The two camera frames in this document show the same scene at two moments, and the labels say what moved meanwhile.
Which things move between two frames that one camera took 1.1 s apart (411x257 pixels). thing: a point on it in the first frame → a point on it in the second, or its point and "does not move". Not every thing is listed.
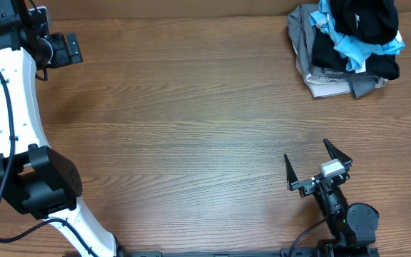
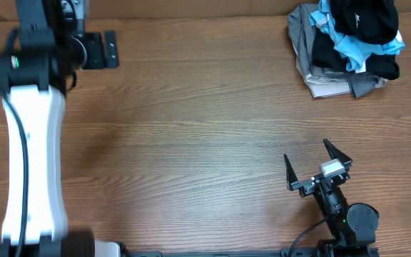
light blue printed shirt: (355, 51) does not move
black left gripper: (63, 57) → (93, 44)
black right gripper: (306, 185) does not move
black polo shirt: (366, 21) does not move
